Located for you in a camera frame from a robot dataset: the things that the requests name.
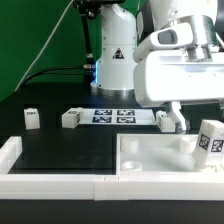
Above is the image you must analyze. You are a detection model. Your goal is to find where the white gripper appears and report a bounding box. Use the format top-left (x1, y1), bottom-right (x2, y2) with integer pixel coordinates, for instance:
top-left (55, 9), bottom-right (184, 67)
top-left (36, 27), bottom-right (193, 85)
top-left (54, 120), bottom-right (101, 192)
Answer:
top-left (134, 50), bottom-right (224, 134)

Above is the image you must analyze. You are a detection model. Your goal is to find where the white square tabletop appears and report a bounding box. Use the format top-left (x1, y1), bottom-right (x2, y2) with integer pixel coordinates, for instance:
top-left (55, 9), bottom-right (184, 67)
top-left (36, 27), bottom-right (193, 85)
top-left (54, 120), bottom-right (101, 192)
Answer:
top-left (116, 134), bottom-right (224, 175)

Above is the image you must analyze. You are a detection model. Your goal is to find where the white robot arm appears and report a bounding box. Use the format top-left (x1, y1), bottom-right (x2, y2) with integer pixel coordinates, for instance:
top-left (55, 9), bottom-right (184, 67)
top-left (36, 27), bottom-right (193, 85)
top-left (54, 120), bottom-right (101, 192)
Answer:
top-left (91, 0), bottom-right (224, 132)

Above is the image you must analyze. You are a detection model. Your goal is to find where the white sheet with AprilTags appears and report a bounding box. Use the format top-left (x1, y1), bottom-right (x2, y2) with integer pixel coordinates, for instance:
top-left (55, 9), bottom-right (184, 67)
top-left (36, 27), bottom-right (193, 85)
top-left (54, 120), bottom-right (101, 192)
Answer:
top-left (80, 109), bottom-right (156, 125)

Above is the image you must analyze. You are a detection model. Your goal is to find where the white U-shaped obstacle fence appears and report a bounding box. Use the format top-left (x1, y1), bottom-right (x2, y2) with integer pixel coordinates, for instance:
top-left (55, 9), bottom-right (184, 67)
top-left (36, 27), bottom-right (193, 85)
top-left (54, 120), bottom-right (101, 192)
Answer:
top-left (0, 137), bottom-right (224, 201)

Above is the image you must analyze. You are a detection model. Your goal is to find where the black cable hose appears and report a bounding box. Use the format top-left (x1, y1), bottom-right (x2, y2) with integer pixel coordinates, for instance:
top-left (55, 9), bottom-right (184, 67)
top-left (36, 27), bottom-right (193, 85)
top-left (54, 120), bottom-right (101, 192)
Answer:
top-left (21, 0), bottom-right (101, 88)

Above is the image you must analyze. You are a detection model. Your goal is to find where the white cable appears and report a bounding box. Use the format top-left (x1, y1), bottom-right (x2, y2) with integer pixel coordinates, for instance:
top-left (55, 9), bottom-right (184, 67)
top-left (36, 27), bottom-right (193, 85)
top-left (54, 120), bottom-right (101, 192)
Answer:
top-left (14, 0), bottom-right (75, 93)

